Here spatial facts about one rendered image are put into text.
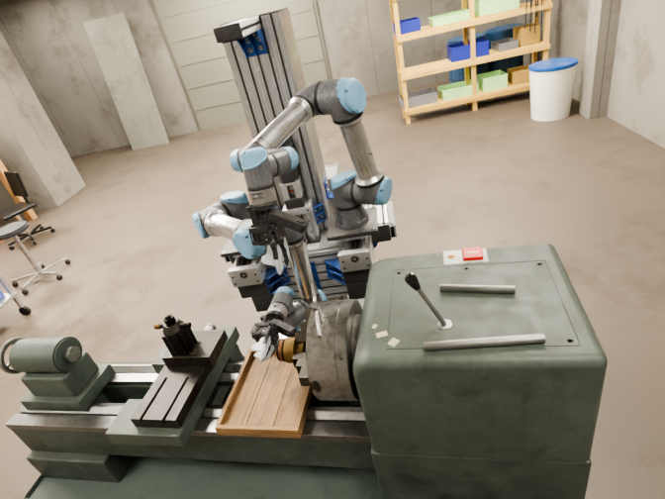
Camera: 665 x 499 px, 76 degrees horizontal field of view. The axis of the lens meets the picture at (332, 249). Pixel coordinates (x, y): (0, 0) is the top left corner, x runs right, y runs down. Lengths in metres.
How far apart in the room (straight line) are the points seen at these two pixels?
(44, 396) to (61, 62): 9.60
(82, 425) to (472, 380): 1.46
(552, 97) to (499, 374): 5.52
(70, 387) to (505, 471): 1.58
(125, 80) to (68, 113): 1.90
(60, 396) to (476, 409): 1.59
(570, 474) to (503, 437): 0.24
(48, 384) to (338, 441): 1.17
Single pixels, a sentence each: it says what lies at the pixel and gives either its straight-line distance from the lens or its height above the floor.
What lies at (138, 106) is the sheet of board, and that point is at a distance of 10.17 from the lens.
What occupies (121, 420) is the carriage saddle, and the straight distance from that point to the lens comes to 1.80.
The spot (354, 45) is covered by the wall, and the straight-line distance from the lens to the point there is 9.34.
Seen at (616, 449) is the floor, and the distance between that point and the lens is 2.55.
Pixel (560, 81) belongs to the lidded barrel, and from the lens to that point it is 6.38.
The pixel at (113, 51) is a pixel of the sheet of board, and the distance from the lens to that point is 10.27.
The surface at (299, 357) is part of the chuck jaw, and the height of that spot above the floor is 1.10.
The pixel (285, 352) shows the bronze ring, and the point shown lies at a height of 1.10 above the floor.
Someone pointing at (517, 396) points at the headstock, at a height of 1.13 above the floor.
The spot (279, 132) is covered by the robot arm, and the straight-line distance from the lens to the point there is 1.44.
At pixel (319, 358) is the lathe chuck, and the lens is 1.26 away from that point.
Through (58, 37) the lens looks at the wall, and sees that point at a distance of 11.14.
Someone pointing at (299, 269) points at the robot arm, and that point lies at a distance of 1.65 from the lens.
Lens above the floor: 2.06
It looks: 31 degrees down
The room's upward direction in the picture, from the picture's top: 14 degrees counter-clockwise
